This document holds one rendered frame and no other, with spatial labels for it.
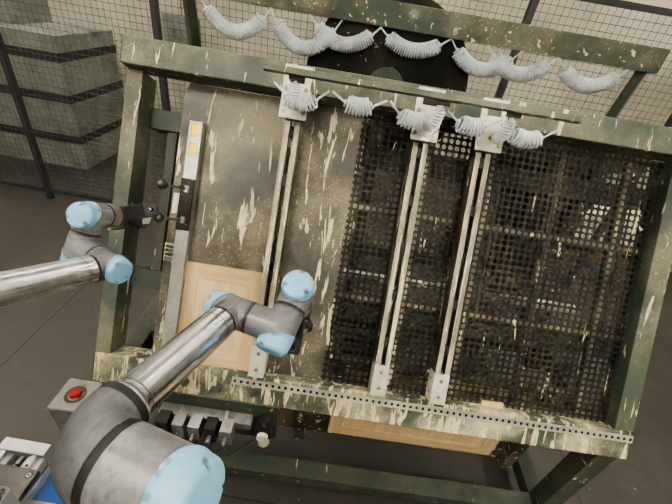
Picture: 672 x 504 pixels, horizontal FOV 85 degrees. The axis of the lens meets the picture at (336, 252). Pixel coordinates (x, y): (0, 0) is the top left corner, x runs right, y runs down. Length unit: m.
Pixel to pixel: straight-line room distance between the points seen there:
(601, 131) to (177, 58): 1.58
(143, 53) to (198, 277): 0.84
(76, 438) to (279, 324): 0.40
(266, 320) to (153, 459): 0.38
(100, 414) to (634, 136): 1.79
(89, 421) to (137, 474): 0.11
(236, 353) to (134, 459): 1.05
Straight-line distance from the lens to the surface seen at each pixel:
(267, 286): 1.47
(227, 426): 1.63
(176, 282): 1.57
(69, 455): 0.61
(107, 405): 0.64
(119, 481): 0.58
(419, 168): 1.45
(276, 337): 0.82
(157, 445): 0.58
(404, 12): 1.93
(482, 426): 1.75
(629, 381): 1.97
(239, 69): 1.51
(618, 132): 1.77
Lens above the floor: 2.18
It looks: 35 degrees down
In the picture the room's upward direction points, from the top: 10 degrees clockwise
